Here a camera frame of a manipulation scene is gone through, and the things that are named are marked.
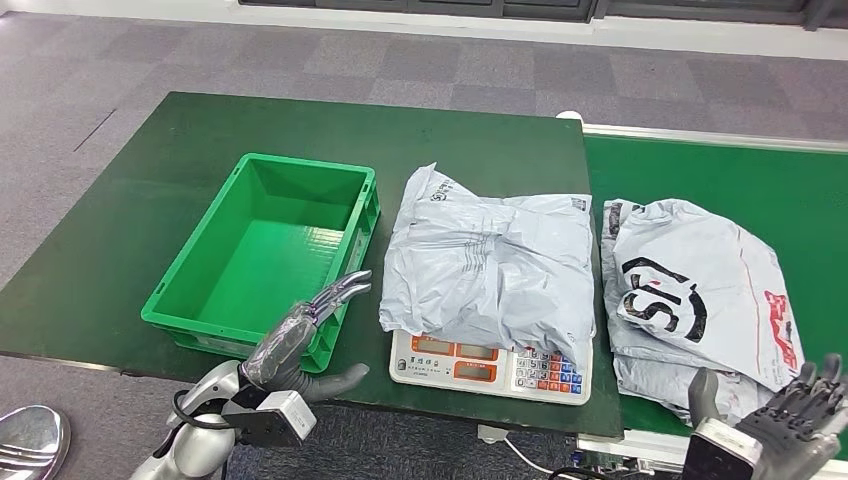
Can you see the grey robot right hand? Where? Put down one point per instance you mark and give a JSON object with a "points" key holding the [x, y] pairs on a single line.
{"points": [[795, 424]]}

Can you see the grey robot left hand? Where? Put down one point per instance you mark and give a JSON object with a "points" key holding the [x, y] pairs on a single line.
{"points": [[281, 348]]}

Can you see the plain grey parcel bag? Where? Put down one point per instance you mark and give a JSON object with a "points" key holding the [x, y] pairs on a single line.
{"points": [[490, 265]]}

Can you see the crumpled grey parcel bag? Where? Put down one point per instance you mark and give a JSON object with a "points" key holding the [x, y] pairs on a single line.
{"points": [[662, 384]]}

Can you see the grey parcel black logo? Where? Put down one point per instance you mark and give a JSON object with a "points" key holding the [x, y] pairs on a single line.
{"points": [[715, 278]]}

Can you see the conveyor control circuit board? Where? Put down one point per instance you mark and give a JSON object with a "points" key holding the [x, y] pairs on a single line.
{"points": [[596, 464]]}

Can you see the green conveyor belt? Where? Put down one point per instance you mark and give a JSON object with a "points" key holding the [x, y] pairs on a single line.
{"points": [[729, 172]]}

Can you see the green plastic crate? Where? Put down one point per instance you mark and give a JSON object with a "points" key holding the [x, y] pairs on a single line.
{"points": [[265, 252]]}

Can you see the white electronic scale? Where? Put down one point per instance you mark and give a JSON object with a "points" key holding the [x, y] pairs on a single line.
{"points": [[450, 371]]}

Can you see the white plug adapter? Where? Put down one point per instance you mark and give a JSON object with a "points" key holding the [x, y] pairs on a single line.
{"points": [[491, 434]]}

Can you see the shiny chrome robot part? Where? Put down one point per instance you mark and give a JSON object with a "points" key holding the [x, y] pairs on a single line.
{"points": [[30, 440]]}

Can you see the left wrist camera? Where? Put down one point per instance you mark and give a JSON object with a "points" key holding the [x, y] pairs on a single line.
{"points": [[278, 420]]}

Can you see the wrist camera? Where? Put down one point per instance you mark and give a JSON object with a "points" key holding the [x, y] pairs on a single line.
{"points": [[278, 420], [712, 457]]}

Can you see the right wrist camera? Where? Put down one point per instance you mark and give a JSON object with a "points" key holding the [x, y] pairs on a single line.
{"points": [[712, 457]]}

